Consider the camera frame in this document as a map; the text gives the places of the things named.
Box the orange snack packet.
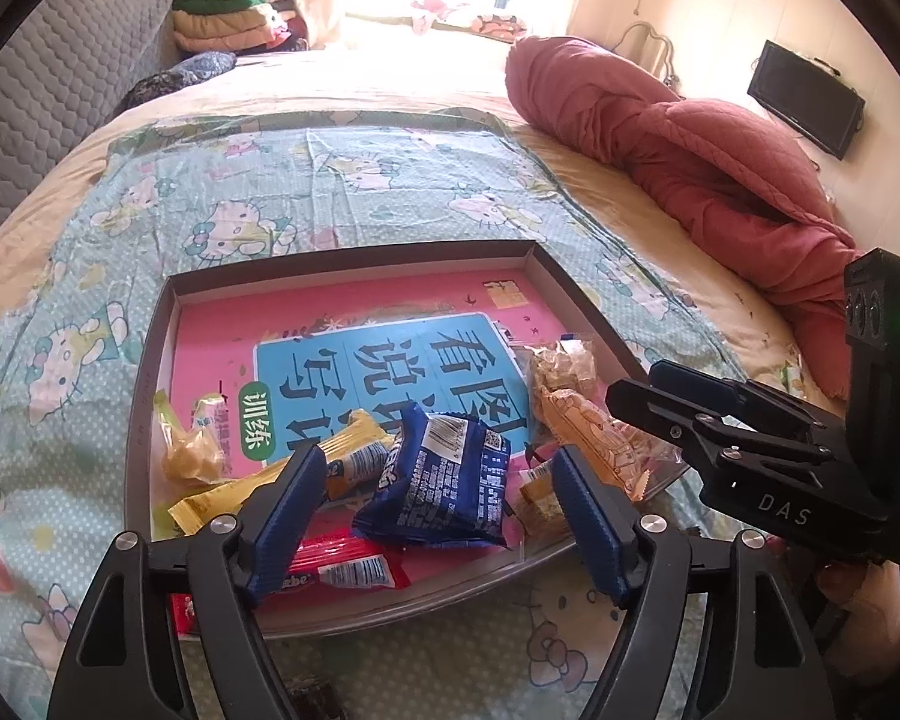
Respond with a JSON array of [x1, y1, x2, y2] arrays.
[[533, 387, 686, 502]]

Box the blue snack packet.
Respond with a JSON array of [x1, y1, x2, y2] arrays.
[[351, 403, 510, 548]]

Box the small dark chocolate packet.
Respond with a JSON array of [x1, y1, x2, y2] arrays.
[[286, 674, 349, 720]]

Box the person's right hand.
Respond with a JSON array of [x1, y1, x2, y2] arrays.
[[816, 562, 900, 684]]

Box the yellow green candy on sheet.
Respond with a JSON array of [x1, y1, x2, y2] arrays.
[[777, 359, 806, 400]]

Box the small square cake packet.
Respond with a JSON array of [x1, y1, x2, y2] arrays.
[[512, 460, 571, 543]]

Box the red candy bar wrapper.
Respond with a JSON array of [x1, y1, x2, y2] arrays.
[[167, 525, 413, 636]]

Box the small yellow green packet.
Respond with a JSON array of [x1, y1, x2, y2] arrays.
[[154, 390, 229, 486]]

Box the yellow candy bar wrapper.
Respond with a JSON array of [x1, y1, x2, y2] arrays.
[[167, 408, 398, 538]]

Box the shallow grey cardboard tray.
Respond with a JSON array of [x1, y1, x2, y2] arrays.
[[122, 239, 688, 642]]

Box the round pastry clear wrapper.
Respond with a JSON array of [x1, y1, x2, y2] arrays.
[[523, 338, 600, 398]]

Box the pink and blue book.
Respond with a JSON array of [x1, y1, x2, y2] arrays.
[[165, 268, 564, 476]]

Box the red quilted duvet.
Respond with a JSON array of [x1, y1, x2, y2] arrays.
[[505, 36, 860, 400]]

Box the Hello Kitty blue blanket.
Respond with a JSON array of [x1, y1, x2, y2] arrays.
[[0, 109, 743, 718]]

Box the beige bed sheet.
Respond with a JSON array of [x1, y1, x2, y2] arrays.
[[0, 25, 845, 413]]

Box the dark patterned cloth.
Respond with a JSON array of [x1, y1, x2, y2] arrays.
[[115, 50, 237, 114]]

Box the clothes on window sill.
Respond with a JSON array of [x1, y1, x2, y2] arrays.
[[411, 0, 526, 44]]

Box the grey quilted headboard cover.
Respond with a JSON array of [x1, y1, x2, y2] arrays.
[[0, 0, 180, 226]]

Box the stack of folded clothes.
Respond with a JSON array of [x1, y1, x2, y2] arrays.
[[172, 0, 308, 55]]

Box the black wall television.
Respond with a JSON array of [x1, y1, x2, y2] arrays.
[[748, 41, 865, 160]]

